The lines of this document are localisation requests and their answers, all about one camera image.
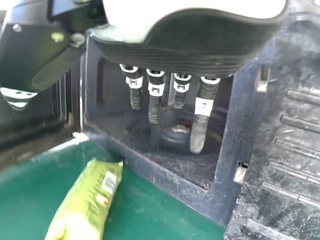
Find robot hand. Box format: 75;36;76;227
0;0;290;154

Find yellow-green biscuit packet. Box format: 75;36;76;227
44;157;124;240

